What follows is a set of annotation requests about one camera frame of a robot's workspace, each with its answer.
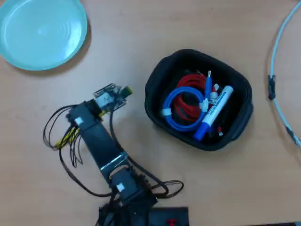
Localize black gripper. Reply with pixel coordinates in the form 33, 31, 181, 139
66, 100, 104, 130

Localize yellow instant coffee stick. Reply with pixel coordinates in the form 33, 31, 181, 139
53, 86, 134, 150

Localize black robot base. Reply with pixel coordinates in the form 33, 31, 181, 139
97, 202, 190, 226

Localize black plastic bowl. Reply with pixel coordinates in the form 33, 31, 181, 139
144, 48, 254, 151

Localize teal round plastic plate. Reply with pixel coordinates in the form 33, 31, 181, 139
0, 0, 88, 71

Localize blue and white marker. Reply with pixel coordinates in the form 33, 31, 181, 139
193, 85, 234, 142

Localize black tape wrap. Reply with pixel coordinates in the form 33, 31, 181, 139
268, 74, 277, 100
285, 126, 299, 144

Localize bare circuit board camera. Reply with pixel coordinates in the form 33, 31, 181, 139
93, 82, 129, 113

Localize thick black camera cable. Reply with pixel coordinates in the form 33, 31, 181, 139
108, 110, 170, 199

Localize blue coiled usb cable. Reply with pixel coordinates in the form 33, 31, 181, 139
161, 70, 215, 132

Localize red coiled cable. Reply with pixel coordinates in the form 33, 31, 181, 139
175, 74, 217, 122

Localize looped black cable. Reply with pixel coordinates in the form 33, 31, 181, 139
152, 179, 185, 200

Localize black cable with red plug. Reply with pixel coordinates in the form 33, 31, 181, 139
206, 126, 224, 140

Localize white cable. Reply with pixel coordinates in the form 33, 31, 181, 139
269, 0, 301, 148

